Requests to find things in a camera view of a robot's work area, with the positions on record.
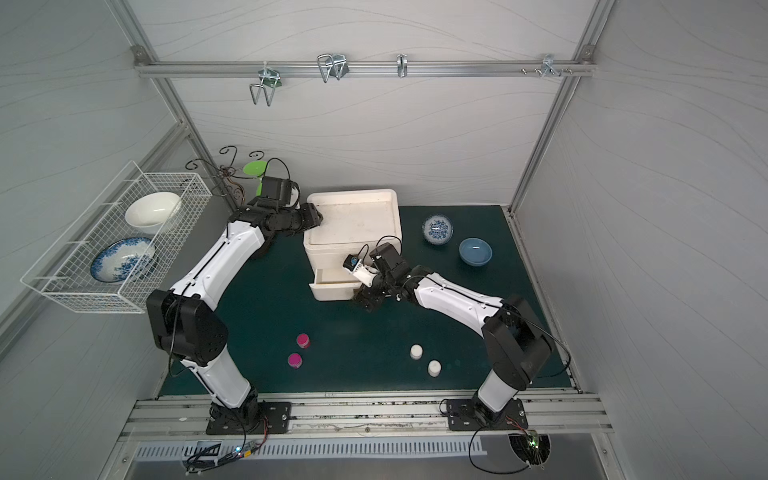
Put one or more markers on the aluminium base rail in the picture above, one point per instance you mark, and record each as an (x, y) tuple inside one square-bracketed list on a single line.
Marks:
[(367, 414)]

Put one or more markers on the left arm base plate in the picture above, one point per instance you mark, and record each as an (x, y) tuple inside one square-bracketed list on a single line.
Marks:
[(253, 418)]

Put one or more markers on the pink paint can far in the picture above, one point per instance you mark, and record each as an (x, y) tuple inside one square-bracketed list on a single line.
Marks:
[(303, 340)]

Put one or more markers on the white vent grille strip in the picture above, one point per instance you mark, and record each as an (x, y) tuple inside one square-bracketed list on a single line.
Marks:
[(319, 448)]

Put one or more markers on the white wire basket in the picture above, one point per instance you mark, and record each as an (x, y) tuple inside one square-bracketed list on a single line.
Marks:
[(62, 273)]

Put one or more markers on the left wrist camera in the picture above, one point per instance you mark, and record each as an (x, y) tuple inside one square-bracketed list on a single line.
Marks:
[(281, 191)]

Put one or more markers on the dark metal glass rack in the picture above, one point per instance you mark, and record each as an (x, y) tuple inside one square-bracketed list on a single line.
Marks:
[(228, 174)]

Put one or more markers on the small metal hook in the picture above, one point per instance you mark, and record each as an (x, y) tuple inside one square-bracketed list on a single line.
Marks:
[(402, 65)]

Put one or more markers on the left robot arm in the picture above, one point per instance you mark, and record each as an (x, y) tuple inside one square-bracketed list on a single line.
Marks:
[(183, 318)]

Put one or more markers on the aluminium top rail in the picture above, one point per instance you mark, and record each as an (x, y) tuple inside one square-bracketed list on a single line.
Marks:
[(357, 69)]

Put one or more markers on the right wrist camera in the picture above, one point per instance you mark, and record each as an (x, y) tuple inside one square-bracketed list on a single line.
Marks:
[(355, 265)]

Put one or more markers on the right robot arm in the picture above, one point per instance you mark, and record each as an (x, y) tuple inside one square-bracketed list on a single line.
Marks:
[(517, 346)]

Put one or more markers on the right end metal hook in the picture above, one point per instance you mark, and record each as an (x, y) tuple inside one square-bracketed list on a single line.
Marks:
[(548, 68)]

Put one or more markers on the pink paint can near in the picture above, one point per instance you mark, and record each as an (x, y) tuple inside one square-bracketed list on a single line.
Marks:
[(295, 360)]

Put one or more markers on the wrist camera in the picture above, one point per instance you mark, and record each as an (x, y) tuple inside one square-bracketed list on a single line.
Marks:
[(281, 191), (355, 265)]

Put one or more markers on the pink paint can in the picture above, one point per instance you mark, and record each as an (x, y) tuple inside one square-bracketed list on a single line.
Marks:
[(303, 340), (295, 360)]

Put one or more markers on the metal hook with green tag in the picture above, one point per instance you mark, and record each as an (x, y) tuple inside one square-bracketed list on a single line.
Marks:
[(264, 88)]

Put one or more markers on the double wire hook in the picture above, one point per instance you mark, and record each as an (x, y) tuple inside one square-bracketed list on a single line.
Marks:
[(332, 65)]

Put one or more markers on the blue patterned plate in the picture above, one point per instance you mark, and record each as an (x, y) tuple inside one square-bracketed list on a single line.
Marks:
[(124, 259)]

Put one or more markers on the small blue patterned bowl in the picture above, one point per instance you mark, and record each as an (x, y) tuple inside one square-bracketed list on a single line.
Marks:
[(437, 230)]

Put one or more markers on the white bowl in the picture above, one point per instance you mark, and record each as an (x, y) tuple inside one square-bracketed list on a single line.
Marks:
[(150, 212)]

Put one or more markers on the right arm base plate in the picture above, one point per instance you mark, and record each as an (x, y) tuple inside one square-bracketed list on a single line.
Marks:
[(463, 416)]

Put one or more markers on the plain blue bowl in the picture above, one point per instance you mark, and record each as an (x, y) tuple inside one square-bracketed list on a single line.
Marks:
[(475, 252)]

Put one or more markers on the green upturned wine glass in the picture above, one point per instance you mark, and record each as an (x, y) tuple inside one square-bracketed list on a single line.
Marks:
[(256, 170)]

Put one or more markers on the white paint can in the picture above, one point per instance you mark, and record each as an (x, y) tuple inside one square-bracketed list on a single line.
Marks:
[(434, 368), (416, 352)]

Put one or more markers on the white paint can right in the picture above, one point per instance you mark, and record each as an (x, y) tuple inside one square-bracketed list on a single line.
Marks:
[(434, 368)]

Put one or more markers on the white three-drawer cabinet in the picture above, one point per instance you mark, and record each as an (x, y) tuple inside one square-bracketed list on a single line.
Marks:
[(353, 221)]

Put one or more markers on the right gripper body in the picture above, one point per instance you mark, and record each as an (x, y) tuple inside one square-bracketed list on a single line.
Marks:
[(372, 297)]

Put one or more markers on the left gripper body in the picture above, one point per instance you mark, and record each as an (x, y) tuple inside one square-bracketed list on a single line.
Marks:
[(306, 217)]

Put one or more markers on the white paint can left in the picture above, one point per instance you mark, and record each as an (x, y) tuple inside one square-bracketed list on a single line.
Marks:
[(416, 352)]

